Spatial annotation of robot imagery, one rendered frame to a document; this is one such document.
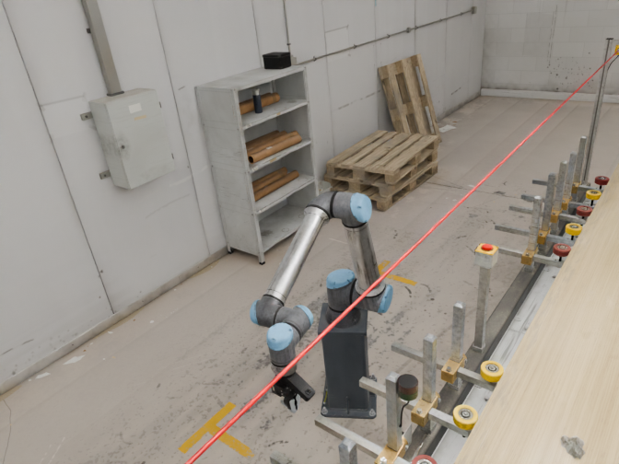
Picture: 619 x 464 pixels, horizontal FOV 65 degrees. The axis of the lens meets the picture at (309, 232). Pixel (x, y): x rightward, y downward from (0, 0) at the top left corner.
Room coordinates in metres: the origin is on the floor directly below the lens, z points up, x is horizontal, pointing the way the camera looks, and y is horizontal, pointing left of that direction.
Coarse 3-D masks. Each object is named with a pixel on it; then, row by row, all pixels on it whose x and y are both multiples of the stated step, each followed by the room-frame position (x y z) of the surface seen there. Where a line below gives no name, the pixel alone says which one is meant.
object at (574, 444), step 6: (564, 438) 0.99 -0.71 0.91; (570, 438) 0.99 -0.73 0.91; (576, 438) 0.98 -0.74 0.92; (564, 444) 0.98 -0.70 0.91; (570, 444) 0.97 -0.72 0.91; (576, 444) 0.97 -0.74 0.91; (582, 444) 0.97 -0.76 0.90; (570, 450) 0.95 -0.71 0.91; (576, 450) 0.95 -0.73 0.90; (582, 450) 0.94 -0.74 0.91; (576, 456) 0.93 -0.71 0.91
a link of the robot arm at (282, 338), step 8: (272, 328) 1.33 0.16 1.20; (280, 328) 1.32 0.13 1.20; (288, 328) 1.32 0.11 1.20; (272, 336) 1.29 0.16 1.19; (280, 336) 1.28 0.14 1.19; (288, 336) 1.28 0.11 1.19; (296, 336) 1.32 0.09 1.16; (272, 344) 1.27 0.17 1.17; (280, 344) 1.26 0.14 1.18; (288, 344) 1.27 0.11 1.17; (296, 344) 1.31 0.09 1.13; (272, 352) 1.27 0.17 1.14; (280, 352) 1.26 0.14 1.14; (288, 352) 1.27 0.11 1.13; (272, 360) 1.28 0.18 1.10; (280, 360) 1.26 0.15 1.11; (288, 360) 1.27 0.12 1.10
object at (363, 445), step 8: (320, 416) 1.23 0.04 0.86; (320, 424) 1.20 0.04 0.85; (328, 424) 1.19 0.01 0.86; (336, 424) 1.18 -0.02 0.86; (328, 432) 1.18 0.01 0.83; (336, 432) 1.15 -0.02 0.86; (344, 432) 1.15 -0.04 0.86; (352, 432) 1.14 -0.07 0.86; (360, 440) 1.11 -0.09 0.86; (360, 448) 1.09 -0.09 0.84; (368, 448) 1.07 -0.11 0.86; (376, 448) 1.07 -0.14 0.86; (376, 456) 1.05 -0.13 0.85
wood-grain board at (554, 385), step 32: (608, 192) 2.63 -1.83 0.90; (608, 224) 2.26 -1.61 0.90; (576, 256) 1.99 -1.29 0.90; (608, 256) 1.96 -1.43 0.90; (576, 288) 1.74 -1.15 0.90; (608, 288) 1.71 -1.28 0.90; (544, 320) 1.55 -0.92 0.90; (576, 320) 1.53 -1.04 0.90; (608, 320) 1.51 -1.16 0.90; (544, 352) 1.38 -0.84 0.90; (576, 352) 1.36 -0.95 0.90; (608, 352) 1.34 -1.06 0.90; (512, 384) 1.24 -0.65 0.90; (544, 384) 1.22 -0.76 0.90; (576, 384) 1.21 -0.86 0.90; (608, 384) 1.19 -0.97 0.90; (480, 416) 1.12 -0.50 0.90; (512, 416) 1.10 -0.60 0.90; (544, 416) 1.09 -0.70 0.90; (576, 416) 1.08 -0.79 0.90; (608, 416) 1.06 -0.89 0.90; (480, 448) 1.00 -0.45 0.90; (512, 448) 0.98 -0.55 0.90; (544, 448) 0.97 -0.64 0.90; (608, 448) 0.95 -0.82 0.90
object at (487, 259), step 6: (480, 246) 1.67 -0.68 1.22; (480, 252) 1.63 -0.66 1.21; (486, 252) 1.61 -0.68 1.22; (492, 252) 1.61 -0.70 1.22; (474, 258) 1.64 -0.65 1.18; (480, 258) 1.63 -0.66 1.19; (486, 258) 1.61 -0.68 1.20; (492, 258) 1.60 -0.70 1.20; (474, 264) 1.64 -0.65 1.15; (480, 264) 1.62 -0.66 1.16; (486, 264) 1.61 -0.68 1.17; (492, 264) 1.60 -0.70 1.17
